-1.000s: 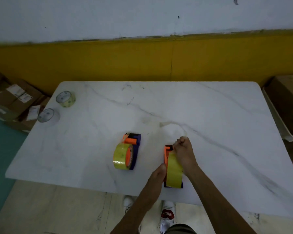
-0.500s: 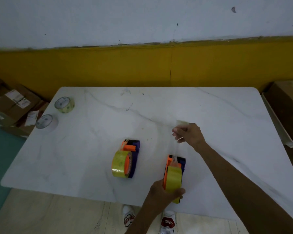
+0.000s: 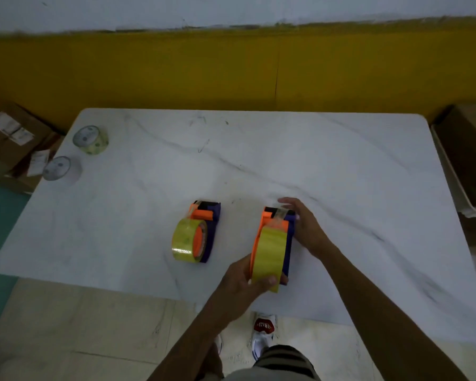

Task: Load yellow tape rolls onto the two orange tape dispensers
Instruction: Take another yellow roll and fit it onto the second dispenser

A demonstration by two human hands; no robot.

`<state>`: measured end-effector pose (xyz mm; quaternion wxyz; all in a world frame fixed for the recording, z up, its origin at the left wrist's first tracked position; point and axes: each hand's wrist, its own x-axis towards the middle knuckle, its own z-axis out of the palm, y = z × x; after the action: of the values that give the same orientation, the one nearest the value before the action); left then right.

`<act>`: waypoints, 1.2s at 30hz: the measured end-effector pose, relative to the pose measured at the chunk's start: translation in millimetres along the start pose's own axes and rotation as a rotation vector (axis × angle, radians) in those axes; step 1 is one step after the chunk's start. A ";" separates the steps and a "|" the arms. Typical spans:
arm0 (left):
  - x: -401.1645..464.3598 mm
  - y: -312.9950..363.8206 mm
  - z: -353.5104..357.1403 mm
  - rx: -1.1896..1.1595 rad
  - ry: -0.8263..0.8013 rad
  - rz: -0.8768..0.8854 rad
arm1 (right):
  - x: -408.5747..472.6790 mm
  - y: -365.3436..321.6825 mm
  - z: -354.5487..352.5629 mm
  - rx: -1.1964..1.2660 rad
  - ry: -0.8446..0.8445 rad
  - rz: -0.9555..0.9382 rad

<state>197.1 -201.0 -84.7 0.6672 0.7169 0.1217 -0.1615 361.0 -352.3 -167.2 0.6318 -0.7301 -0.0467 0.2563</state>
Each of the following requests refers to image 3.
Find person's right hand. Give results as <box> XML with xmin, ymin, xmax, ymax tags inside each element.
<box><xmin>278</xmin><ymin>197</ymin><xmax>331</xmax><ymax>259</ymax></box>

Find person's left hand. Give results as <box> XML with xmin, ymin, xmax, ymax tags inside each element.
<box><xmin>218</xmin><ymin>254</ymin><xmax>289</xmax><ymax>319</ymax></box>

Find orange and blue tape dispenser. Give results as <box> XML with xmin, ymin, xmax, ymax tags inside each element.
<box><xmin>249</xmin><ymin>206</ymin><xmax>296</xmax><ymax>286</ymax></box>
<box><xmin>188</xmin><ymin>201</ymin><xmax>221</xmax><ymax>263</ymax></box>

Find person's right forearm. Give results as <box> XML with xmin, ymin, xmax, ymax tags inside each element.
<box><xmin>315</xmin><ymin>240</ymin><xmax>470</xmax><ymax>381</ymax></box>

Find person's left forearm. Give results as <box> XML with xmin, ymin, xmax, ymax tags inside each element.
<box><xmin>147</xmin><ymin>297</ymin><xmax>242</xmax><ymax>381</ymax></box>

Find yellow tape roll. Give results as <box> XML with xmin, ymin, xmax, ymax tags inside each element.
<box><xmin>252</xmin><ymin>227</ymin><xmax>288</xmax><ymax>293</ymax></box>
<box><xmin>171</xmin><ymin>218</ymin><xmax>208</xmax><ymax>263</ymax></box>

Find white shoe with red tongue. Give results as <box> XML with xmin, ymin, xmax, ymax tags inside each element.
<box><xmin>251</xmin><ymin>314</ymin><xmax>277</xmax><ymax>361</ymax></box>

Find white marble table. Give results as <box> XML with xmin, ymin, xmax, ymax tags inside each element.
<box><xmin>0</xmin><ymin>108</ymin><xmax>476</xmax><ymax>347</ymax></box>

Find striped shorts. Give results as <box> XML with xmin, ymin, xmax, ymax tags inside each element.
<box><xmin>222</xmin><ymin>345</ymin><xmax>322</xmax><ymax>381</ymax></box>

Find clear tape roll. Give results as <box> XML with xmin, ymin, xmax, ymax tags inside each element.
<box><xmin>72</xmin><ymin>125</ymin><xmax>109</xmax><ymax>155</ymax></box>
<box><xmin>42</xmin><ymin>156</ymin><xmax>83</xmax><ymax>184</ymax></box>

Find brown cardboard box with labels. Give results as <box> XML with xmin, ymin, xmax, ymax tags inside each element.
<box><xmin>0</xmin><ymin>100</ymin><xmax>66</xmax><ymax>195</ymax></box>

